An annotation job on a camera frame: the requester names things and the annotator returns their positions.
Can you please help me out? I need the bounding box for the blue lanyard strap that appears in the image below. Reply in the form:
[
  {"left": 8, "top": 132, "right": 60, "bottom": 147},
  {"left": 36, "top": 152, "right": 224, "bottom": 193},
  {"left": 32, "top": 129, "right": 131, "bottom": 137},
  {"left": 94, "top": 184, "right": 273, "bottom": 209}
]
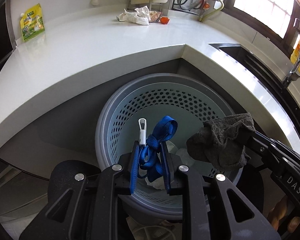
[{"left": 139, "top": 115, "right": 178, "bottom": 177}]

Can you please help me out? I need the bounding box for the black sock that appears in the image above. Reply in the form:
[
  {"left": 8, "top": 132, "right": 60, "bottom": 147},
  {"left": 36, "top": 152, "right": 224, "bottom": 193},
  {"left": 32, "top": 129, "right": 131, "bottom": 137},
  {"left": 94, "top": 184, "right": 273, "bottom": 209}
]
[{"left": 186, "top": 113, "right": 256, "bottom": 171}]

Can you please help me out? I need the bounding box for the orange peel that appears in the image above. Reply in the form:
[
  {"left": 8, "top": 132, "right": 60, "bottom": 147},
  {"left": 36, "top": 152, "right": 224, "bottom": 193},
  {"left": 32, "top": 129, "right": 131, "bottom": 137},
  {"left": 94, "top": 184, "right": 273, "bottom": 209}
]
[{"left": 160, "top": 16, "right": 170, "bottom": 25}]

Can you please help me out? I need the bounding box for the white green milk carton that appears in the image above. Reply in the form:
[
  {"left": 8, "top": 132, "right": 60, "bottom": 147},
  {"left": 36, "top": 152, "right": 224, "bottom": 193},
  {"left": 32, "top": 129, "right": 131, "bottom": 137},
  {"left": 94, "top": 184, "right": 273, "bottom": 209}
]
[{"left": 116, "top": 15, "right": 126, "bottom": 22}]

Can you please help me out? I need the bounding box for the grey perforated trash bin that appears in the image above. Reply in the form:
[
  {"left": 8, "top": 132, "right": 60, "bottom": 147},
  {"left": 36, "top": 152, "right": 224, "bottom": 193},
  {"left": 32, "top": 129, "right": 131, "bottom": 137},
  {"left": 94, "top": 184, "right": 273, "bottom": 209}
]
[{"left": 95, "top": 73, "right": 233, "bottom": 220}]

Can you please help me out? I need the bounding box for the black kitchen sink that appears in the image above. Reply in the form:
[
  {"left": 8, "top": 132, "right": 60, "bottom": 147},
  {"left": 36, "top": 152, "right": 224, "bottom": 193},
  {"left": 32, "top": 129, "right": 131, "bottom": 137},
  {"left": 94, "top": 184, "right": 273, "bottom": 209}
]
[{"left": 210, "top": 43, "right": 300, "bottom": 134}]

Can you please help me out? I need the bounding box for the chrome faucet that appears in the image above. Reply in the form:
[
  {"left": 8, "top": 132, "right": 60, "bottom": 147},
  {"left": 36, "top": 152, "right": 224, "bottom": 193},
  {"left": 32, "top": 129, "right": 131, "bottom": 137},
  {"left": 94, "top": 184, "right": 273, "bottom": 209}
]
[{"left": 282, "top": 18, "right": 300, "bottom": 88}]

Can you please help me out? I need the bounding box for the yellow green refill pouch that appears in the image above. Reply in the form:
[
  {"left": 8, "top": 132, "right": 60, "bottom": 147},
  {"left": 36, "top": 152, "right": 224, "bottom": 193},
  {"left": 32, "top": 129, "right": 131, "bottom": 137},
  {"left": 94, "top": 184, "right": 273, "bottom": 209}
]
[{"left": 20, "top": 3, "right": 45, "bottom": 42}]

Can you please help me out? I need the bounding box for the yellow gas hose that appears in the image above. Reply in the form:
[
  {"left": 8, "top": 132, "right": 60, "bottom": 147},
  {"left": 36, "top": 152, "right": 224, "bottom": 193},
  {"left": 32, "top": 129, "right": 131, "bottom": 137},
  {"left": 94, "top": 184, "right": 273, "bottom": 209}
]
[{"left": 198, "top": 0, "right": 225, "bottom": 23}]

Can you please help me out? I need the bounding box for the window frame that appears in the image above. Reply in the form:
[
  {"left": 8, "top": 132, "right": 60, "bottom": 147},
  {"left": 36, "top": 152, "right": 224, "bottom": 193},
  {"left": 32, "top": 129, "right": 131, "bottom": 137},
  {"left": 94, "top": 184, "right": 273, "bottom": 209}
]
[{"left": 223, "top": 0, "right": 300, "bottom": 56}]

